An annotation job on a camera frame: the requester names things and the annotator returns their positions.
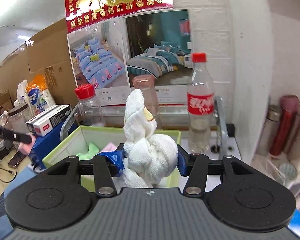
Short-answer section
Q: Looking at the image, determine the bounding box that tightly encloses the white knotted towel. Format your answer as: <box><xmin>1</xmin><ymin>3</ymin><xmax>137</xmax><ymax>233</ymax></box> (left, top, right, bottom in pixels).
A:
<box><xmin>113</xmin><ymin>89</ymin><xmax>178</xmax><ymax>190</ymax></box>

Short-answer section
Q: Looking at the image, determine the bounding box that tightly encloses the pink sponge block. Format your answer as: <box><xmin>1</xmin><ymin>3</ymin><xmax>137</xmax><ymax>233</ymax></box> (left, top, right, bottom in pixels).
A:
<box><xmin>100</xmin><ymin>142</ymin><xmax>117</xmax><ymax>153</ymax></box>

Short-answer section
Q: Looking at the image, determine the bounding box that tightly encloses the green folded cloth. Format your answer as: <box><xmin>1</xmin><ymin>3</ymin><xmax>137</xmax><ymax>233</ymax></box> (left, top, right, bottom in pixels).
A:
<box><xmin>77</xmin><ymin>142</ymin><xmax>100</xmax><ymax>160</ymax></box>

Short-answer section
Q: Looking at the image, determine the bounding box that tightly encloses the red-lidded clear plastic jar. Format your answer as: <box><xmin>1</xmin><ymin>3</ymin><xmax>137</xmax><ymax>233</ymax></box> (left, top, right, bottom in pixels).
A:
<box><xmin>74</xmin><ymin>83</ymin><xmax>106</xmax><ymax>127</ymax></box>

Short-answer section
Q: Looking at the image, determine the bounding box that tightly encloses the cola bottle red label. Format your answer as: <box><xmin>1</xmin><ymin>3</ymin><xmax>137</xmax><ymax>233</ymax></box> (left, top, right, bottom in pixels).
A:
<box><xmin>187</xmin><ymin>53</ymin><xmax>215</xmax><ymax>153</ymax></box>

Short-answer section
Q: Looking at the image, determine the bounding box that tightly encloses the blue box under carton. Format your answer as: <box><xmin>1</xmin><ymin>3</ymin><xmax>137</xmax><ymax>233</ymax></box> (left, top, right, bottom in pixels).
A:
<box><xmin>29</xmin><ymin>122</ymin><xmax>79</xmax><ymax>170</ymax></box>

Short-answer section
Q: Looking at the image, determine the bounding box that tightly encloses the pink-lidded clear glass bottle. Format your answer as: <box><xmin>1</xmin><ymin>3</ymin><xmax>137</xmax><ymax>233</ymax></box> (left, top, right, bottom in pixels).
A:
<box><xmin>133</xmin><ymin>75</ymin><xmax>162</xmax><ymax>129</ymax></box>

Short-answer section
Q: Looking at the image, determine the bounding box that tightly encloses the white black red carton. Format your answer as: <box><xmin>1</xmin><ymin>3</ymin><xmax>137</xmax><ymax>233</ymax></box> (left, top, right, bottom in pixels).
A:
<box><xmin>26</xmin><ymin>105</ymin><xmax>72</xmax><ymax>137</ymax></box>

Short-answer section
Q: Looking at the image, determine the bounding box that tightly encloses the paper cup stack pack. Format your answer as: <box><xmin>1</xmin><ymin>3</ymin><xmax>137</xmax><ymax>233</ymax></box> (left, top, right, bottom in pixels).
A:
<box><xmin>17</xmin><ymin>74</ymin><xmax>56</xmax><ymax>117</ymax></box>

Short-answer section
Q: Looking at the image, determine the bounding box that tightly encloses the bedding picture poster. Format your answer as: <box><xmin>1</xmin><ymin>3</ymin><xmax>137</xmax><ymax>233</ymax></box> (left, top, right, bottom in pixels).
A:
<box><xmin>67</xmin><ymin>10</ymin><xmax>192</xmax><ymax>106</ymax></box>

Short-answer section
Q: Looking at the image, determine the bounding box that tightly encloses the red thermos flask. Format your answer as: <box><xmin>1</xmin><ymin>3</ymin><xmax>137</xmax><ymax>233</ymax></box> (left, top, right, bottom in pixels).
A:
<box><xmin>269</xmin><ymin>95</ymin><xmax>299</xmax><ymax>156</ymax></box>

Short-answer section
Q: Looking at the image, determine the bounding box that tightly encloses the brown cardboard box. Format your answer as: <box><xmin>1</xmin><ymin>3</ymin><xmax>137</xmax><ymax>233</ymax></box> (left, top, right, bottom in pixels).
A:
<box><xmin>0</xmin><ymin>19</ymin><xmax>77</xmax><ymax>107</ymax></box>

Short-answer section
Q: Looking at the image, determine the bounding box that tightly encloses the grey metal clamp bracket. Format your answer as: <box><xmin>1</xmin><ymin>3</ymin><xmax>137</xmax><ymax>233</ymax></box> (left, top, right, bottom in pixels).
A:
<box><xmin>214</xmin><ymin>96</ymin><xmax>237</xmax><ymax>160</ymax></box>

